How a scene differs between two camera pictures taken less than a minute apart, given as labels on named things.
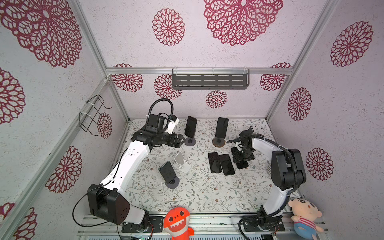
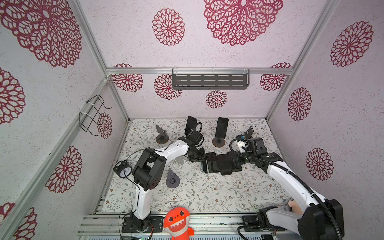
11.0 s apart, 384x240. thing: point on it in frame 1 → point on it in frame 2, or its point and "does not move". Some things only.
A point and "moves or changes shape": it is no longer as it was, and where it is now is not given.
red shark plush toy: [176, 223] does not move
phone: [221, 127] does not move
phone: [167, 172] → [205, 166]
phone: [238, 157] moves or changes shape
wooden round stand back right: [218, 142] does not move
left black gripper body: [170, 139] → [197, 155]
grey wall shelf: [210, 78] does not move
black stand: [249, 132] does not move
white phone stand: [183, 165] does not move
